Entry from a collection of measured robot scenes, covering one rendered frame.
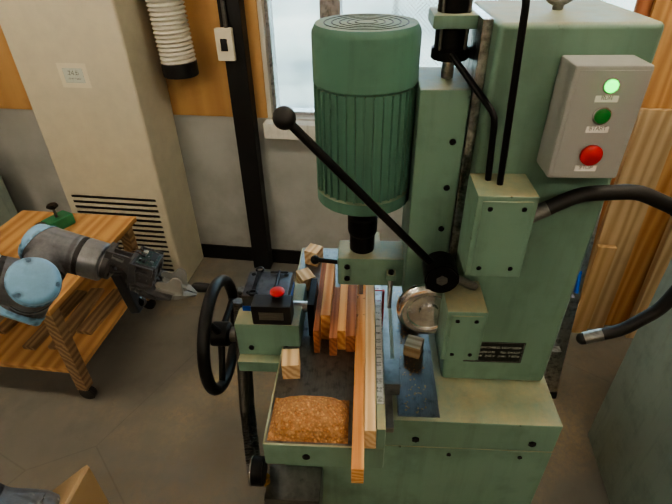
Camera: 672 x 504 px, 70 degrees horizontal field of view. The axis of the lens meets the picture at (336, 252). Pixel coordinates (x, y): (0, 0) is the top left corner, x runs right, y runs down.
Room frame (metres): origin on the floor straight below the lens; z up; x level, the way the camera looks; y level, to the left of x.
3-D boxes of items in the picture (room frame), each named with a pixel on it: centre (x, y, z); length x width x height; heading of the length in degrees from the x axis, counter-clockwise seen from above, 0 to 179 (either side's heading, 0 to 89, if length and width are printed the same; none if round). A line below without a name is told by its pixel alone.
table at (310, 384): (0.78, 0.06, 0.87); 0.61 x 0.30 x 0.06; 176
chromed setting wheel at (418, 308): (0.69, -0.18, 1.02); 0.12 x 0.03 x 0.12; 86
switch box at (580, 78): (0.66, -0.36, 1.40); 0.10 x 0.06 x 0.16; 86
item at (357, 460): (0.75, -0.05, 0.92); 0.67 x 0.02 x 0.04; 176
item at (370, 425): (0.77, -0.07, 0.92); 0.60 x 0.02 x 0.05; 176
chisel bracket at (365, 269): (0.82, -0.07, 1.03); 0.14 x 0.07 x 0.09; 86
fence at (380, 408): (0.77, -0.09, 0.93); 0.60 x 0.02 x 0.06; 176
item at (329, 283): (0.82, 0.02, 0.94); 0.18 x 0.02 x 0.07; 176
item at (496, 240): (0.66, -0.26, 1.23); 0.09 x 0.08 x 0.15; 86
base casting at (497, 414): (0.82, -0.18, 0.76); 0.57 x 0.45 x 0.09; 86
